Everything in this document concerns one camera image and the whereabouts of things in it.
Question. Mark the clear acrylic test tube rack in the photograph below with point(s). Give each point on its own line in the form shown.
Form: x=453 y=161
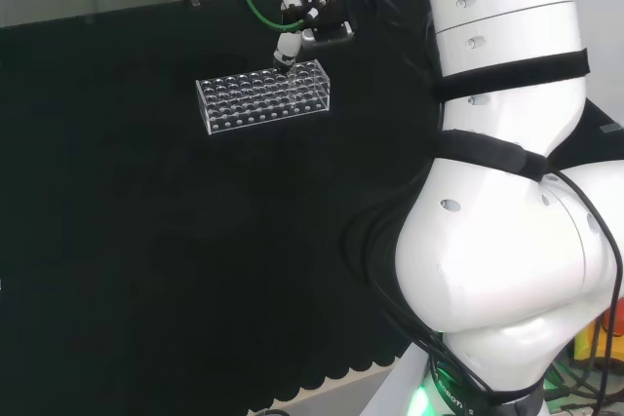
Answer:
x=263 y=111

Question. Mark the black bench cloth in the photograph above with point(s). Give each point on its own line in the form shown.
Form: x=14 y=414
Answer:
x=146 y=240

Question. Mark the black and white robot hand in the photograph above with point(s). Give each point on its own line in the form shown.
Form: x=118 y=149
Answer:
x=326 y=16

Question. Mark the clear glass test tube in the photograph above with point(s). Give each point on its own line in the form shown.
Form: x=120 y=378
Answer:
x=293 y=79

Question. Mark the clear cloth clip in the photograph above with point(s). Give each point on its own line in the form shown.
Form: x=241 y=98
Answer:
x=194 y=1

